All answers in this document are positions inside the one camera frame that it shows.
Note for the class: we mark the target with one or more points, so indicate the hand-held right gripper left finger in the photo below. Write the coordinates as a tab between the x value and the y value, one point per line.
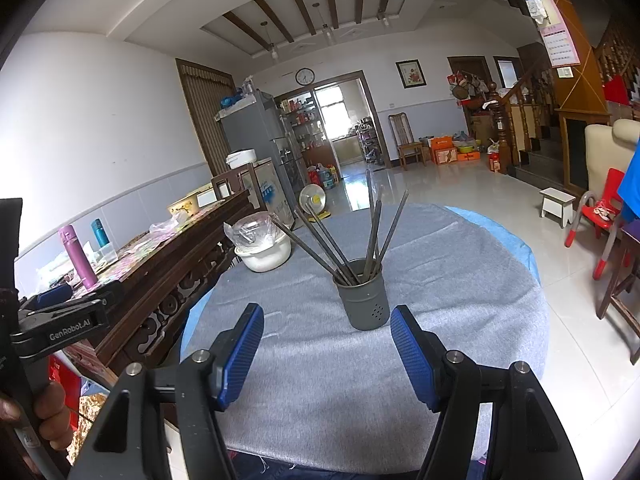
240	355

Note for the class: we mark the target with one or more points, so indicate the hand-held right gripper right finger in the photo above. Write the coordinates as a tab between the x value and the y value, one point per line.
415	355

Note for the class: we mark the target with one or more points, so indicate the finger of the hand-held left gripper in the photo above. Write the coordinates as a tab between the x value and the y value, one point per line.
52	296
95	297

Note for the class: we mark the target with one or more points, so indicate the grey perforated chopstick holder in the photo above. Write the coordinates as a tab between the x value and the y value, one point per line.
362	305

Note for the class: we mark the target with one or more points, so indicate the person's left hand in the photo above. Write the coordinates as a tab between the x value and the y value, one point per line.
52	415

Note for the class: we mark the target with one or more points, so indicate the purple thermos bottle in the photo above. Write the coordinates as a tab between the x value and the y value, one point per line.
80	260

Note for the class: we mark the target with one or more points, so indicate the clear plastic container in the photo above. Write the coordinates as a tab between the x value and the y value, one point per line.
107	255

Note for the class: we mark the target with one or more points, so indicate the teal bottle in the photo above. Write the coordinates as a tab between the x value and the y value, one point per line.
100	232

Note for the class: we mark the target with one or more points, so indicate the colourful patterned mat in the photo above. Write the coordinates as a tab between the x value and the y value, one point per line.
150	247

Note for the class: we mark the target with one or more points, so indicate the carved wooden sideboard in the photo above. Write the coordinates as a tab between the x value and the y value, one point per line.
165	265

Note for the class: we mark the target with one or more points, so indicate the grey table cloth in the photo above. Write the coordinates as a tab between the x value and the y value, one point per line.
450	285

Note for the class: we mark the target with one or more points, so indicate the crumpled plastic bag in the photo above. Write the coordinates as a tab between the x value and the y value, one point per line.
167	225

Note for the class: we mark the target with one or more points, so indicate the clear plastic bag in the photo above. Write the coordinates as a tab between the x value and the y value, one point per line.
255	232

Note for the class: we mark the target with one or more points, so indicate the floral enamel pot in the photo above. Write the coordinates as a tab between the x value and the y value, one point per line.
182	207

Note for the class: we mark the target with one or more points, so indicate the blue table cover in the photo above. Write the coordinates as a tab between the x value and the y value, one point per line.
525	255

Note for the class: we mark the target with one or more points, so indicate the white chest freezer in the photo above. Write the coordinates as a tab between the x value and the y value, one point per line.
272	195

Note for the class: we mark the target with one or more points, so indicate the small wooden chair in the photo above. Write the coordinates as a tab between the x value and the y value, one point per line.
222	185

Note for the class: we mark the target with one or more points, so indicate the white table fan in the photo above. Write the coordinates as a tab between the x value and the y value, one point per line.
310	197

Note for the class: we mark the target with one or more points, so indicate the white rice cooker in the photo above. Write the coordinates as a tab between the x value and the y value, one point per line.
242	158

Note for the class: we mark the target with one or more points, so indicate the orange cardboard box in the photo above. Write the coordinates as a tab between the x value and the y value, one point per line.
442	150

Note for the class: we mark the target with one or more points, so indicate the flat orange box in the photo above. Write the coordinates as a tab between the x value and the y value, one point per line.
471	155

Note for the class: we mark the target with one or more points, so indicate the white step stool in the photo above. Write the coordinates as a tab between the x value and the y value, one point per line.
557	197

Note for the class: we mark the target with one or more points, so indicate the brown curtain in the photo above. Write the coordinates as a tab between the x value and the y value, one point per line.
200	110

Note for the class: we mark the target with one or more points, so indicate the tall wooden chair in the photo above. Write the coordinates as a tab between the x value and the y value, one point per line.
400	132

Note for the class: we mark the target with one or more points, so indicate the shelf with bottles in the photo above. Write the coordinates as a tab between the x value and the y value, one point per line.
300	125

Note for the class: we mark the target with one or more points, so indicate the wooden stair railing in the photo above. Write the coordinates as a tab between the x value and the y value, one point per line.
500	125

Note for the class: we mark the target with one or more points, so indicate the red plastic chair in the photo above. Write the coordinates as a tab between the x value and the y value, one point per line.
607	195

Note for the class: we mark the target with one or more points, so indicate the beige sofa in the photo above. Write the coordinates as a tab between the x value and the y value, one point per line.
600	155

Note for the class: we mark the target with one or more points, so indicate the blue cloth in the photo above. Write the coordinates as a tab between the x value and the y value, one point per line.
632	185

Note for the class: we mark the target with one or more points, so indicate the framed picture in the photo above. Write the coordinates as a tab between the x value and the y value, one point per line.
411	74

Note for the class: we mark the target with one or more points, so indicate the wall clock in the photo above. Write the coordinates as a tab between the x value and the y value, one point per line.
305	76

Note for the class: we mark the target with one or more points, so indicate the wall calendar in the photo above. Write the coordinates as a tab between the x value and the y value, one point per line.
560	40

